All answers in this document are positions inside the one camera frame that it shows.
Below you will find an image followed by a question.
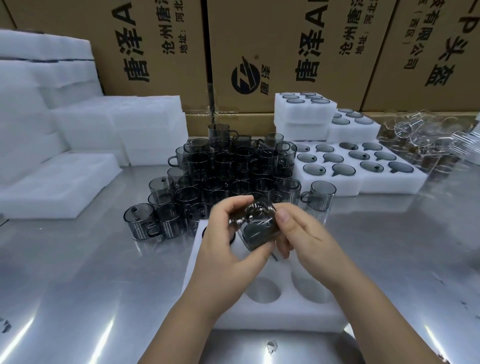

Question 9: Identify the smoky grey glass cup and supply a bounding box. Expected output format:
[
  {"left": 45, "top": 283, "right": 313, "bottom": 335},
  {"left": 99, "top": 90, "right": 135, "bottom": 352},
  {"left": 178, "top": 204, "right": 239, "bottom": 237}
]
[{"left": 230, "top": 199, "right": 283, "bottom": 253}]

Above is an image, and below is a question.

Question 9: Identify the brown cardboard box corner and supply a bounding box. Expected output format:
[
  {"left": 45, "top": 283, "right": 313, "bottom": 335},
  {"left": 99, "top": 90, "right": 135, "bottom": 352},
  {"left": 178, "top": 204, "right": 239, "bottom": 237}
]
[{"left": 0, "top": 0, "right": 17, "bottom": 30}]

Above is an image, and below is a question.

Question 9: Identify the person's right hand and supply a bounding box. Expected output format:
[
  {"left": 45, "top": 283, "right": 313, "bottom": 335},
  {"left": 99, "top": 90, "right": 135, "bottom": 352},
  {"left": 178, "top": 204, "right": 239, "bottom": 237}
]
[{"left": 275, "top": 207, "right": 347, "bottom": 291}]

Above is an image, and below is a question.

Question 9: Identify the white foam cup tray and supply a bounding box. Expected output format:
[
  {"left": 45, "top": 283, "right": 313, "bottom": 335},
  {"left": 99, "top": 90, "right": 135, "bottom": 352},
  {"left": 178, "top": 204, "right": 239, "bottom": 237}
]
[
  {"left": 292, "top": 142, "right": 364, "bottom": 196},
  {"left": 274, "top": 119, "right": 331, "bottom": 142},
  {"left": 328, "top": 108, "right": 382, "bottom": 144},
  {"left": 337, "top": 140, "right": 440, "bottom": 196},
  {"left": 181, "top": 219, "right": 348, "bottom": 334},
  {"left": 274, "top": 92, "right": 338, "bottom": 125}
]

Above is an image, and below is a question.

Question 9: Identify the person's left forearm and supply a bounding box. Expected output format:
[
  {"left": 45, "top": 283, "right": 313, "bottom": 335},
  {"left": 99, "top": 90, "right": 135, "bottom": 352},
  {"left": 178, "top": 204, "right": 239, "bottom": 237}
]
[{"left": 138, "top": 289, "right": 226, "bottom": 364}]

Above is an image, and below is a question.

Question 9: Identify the low stack of foam slabs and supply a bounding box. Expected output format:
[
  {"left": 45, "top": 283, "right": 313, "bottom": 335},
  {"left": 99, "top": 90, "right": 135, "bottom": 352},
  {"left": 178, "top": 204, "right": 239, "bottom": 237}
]
[{"left": 50, "top": 95, "right": 189, "bottom": 167}]

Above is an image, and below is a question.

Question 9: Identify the plain brown cardboard box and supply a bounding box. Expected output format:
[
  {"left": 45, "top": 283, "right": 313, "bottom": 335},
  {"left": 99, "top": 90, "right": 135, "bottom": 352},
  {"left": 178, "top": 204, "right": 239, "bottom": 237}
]
[{"left": 185, "top": 112, "right": 277, "bottom": 138}]

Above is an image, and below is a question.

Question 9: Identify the tall stack of foam slabs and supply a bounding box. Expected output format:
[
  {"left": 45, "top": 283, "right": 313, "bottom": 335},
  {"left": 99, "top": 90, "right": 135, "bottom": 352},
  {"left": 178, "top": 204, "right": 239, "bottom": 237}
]
[{"left": 0, "top": 29, "right": 105, "bottom": 186}]

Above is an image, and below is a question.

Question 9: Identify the pile of grey glass mugs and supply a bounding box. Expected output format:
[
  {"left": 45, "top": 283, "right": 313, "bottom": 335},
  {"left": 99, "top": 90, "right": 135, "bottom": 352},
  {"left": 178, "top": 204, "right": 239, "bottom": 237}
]
[{"left": 124, "top": 123, "right": 337, "bottom": 241}]

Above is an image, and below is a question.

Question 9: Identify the set of foam-packed grey mugs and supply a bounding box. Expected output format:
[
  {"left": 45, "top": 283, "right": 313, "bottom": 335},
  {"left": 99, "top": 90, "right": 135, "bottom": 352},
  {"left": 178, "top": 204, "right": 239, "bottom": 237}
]
[
  {"left": 296, "top": 143, "right": 356, "bottom": 178},
  {"left": 338, "top": 141, "right": 415, "bottom": 175},
  {"left": 281, "top": 92, "right": 331, "bottom": 106},
  {"left": 331, "top": 109, "right": 375, "bottom": 126}
]

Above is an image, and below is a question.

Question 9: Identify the large printed cardboard box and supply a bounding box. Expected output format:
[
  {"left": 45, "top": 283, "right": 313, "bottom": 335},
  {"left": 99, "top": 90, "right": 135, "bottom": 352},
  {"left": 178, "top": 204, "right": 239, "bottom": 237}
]
[
  {"left": 7, "top": 0, "right": 210, "bottom": 113},
  {"left": 361, "top": 0, "right": 480, "bottom": 113},
  {"left": 207, "top": 0, "right": 399, "bottom": 114}
]

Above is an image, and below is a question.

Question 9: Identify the wide white foam slab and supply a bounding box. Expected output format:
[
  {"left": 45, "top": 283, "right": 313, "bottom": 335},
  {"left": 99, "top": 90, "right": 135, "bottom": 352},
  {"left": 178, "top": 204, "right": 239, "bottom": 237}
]
[{"left": 0, "top": 153, "right": 124, "bottom": 220}]

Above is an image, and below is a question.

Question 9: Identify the person's left hand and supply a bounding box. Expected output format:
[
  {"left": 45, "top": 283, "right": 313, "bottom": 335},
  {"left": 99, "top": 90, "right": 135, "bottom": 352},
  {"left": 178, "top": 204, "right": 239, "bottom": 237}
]
[{"left": 187, "top": 194, "right": 260, "bottom": 320}]

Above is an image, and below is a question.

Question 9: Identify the pile of clear glass mugs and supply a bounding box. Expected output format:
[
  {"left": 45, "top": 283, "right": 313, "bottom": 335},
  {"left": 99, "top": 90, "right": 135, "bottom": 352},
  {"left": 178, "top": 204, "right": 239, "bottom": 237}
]
[{"left": 377, "top": 109, "right": 480, "bottom": 174}]

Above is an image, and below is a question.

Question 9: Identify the person's right forearm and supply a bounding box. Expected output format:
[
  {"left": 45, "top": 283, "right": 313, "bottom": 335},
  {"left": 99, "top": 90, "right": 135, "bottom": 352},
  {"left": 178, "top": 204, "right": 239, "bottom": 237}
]
[{"left": 319, "top": 259, "right": 464, "bottom": 364}]

